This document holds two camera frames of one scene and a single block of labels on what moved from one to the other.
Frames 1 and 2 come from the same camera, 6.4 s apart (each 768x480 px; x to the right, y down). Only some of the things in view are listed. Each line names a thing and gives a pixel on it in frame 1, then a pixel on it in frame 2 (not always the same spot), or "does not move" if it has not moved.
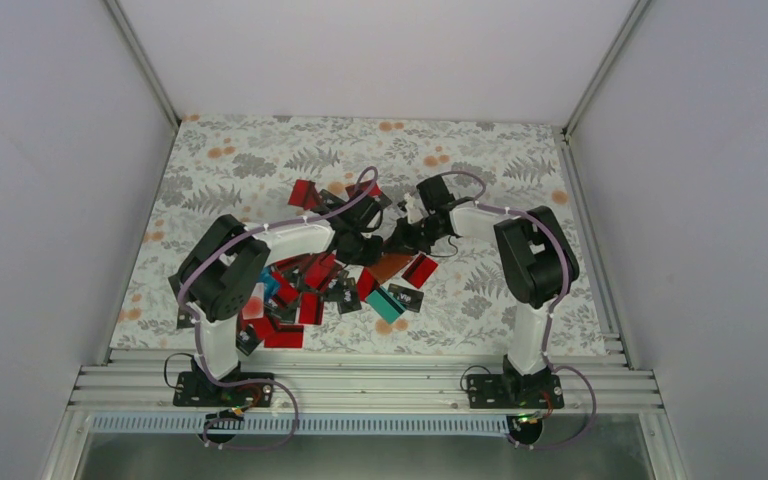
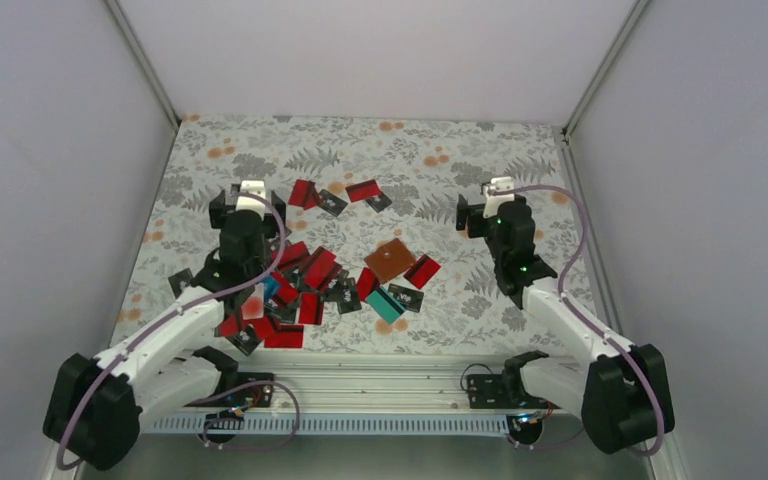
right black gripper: (401, 240) → (464, 210)
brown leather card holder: (388, 266) does not move
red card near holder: (420, 270) does not move
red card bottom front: (286, 336) does not move
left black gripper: (371, 256) → (218, 212)
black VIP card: (329, 201) does not move
